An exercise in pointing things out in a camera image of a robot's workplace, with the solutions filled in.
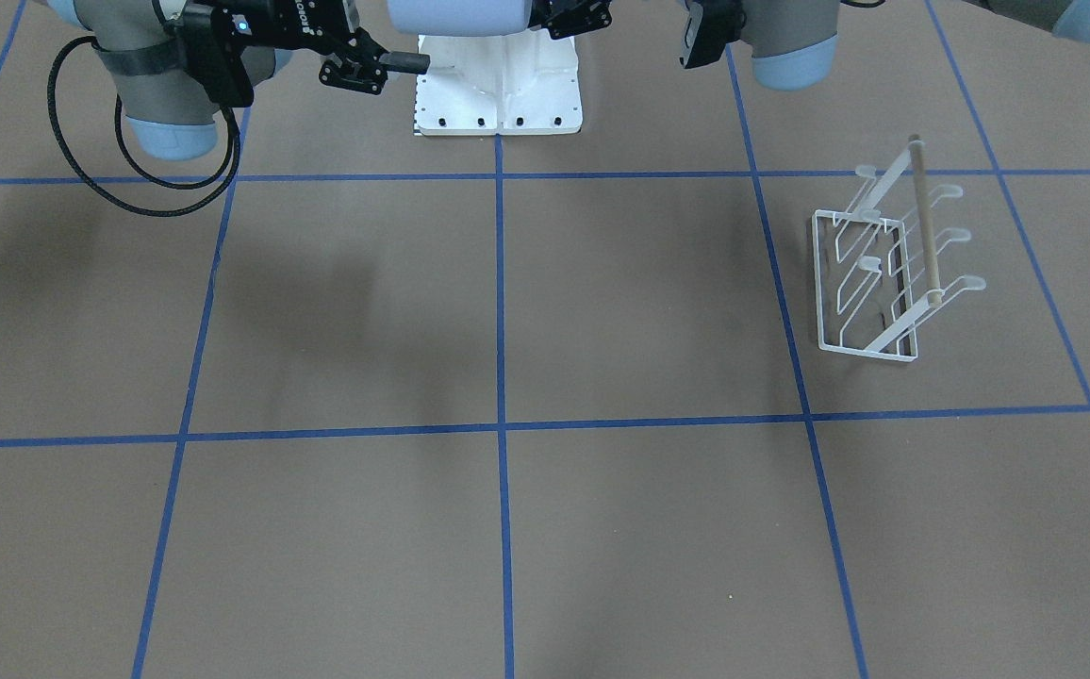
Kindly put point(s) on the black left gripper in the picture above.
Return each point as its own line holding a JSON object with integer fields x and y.
{"x": 571, "y": 16}

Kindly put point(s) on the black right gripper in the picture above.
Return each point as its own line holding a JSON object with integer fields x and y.
{"x": 292, "y": 31}

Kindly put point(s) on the light blue plastic cup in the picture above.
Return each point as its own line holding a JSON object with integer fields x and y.
{"x": 466, "y": 19}

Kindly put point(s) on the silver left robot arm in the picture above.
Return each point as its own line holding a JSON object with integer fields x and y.
{"x": 793, "y": 42}

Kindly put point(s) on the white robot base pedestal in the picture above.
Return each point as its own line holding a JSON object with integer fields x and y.
{"x": 522, "y": 84}

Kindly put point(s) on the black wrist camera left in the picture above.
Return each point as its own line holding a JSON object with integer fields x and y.
{"x": 710, "y": 27}

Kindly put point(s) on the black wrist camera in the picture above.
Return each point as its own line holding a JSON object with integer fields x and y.
{"x": 710, "y": 27}
{"x": 211, "y": 44}

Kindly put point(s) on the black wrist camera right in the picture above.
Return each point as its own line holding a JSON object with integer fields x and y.
{"x": 211, "y": 44}

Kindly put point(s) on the white wire cup holder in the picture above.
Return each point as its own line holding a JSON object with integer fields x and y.
{"x": 877, "y": 264}

